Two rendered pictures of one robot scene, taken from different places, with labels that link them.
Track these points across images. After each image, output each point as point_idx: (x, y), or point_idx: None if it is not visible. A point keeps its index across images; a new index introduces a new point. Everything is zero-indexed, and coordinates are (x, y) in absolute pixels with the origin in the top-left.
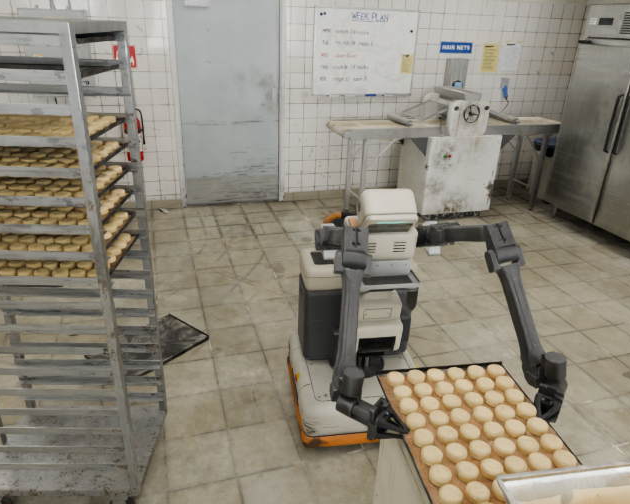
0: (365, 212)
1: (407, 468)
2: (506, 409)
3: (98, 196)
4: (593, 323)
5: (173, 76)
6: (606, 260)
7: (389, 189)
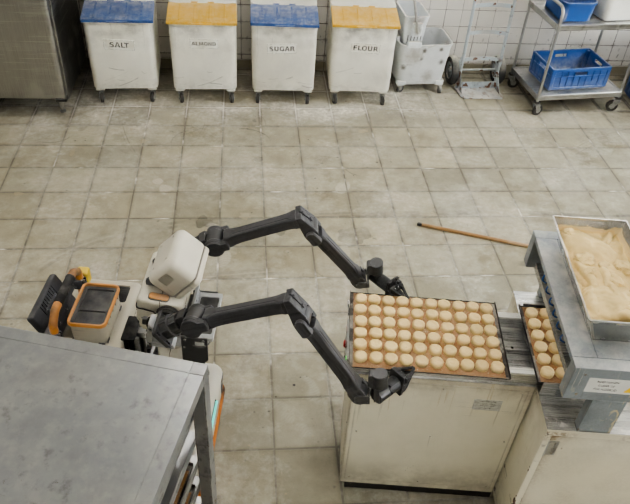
0: (189, 279)
1: (412, 385)
2: (402, 310)
3: None
4: (123, 203)
5: None
6: (28, 131)
7: (177, 244)
